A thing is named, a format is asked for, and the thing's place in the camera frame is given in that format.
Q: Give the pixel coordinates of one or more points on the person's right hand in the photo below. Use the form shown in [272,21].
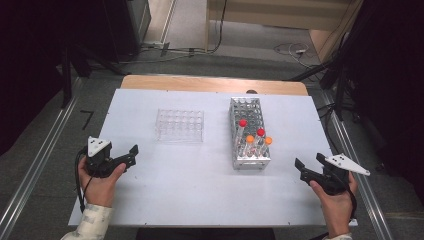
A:
[335,210]

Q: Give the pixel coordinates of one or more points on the orange-capped centrifuge tube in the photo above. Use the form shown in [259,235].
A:
[250,139]
[268,140]

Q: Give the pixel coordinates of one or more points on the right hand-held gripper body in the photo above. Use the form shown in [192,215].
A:
[333,173]

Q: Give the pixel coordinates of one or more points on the metal tube rack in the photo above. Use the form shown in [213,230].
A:
[246,110]

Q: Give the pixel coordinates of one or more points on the person's left hand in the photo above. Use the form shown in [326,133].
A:
[100,186]

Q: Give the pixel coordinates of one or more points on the wooden table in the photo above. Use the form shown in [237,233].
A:
[213,84]

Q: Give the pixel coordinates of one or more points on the dark grey cabinet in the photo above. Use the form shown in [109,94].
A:
[130,26]

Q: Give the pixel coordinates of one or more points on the clear plastic tube rack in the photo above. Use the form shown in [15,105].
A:
[180,126]

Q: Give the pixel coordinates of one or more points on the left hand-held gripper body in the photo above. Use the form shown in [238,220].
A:
[98,156]

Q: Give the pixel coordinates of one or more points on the red-capped centrifuge tube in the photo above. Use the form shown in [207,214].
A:
[243,123]
[260,132]

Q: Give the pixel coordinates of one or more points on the aluminium floor rail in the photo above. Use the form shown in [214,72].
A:
[36,160]
[363,186]

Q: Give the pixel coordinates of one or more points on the light wooden desk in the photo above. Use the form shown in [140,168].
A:
[273,15]

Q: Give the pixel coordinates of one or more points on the white table board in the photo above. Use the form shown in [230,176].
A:
[200,186]

